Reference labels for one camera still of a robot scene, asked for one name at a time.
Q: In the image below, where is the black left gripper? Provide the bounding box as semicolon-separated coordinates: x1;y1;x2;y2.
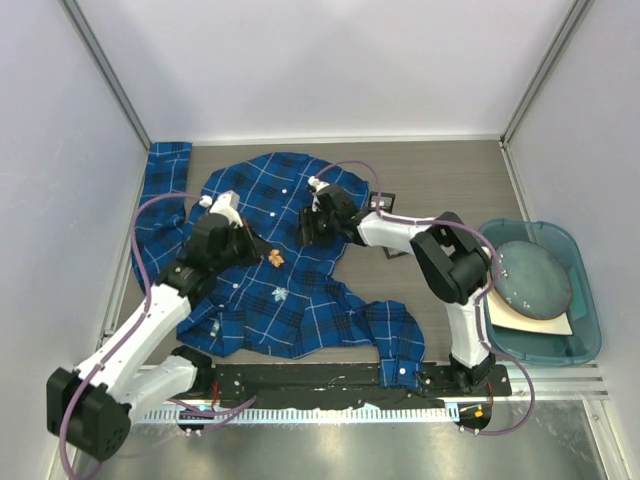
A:
212;217;272;273

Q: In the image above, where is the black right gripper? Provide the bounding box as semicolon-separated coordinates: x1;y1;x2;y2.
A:
295;205;340;248

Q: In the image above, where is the orange leaf brooch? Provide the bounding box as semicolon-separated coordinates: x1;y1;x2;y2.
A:
268;249;284;268

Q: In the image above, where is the blue plaid shirt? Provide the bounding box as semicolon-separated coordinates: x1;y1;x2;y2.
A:
130;142;426;390

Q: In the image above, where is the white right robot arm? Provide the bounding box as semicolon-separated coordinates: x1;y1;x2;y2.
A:
299;177;495;395

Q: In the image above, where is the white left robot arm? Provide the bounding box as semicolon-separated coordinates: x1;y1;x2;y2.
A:
46;213;272;462

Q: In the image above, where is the silver blue leaf brooch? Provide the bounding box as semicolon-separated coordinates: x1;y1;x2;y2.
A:
271;287;288;302

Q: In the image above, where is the round blue plate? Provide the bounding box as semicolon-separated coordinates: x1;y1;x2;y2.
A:
494;240;573;320

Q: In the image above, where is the teal plastic bin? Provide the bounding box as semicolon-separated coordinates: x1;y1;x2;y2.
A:
480;219;602;367

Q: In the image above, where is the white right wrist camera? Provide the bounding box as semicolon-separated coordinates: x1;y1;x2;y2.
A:
307;176;328;211

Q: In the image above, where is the black square frame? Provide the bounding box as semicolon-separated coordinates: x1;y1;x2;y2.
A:
368;191;396;213

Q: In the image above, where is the small black tilted frame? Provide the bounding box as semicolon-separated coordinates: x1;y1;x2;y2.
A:
383;247;407;260

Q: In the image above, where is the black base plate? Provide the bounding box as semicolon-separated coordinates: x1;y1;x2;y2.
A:
211;362;512;410

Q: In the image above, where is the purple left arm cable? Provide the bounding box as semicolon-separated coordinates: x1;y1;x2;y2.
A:
57;192;259;476

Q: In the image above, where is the white slotted cable duct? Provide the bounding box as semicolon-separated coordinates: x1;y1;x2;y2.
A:
137;403;459;427

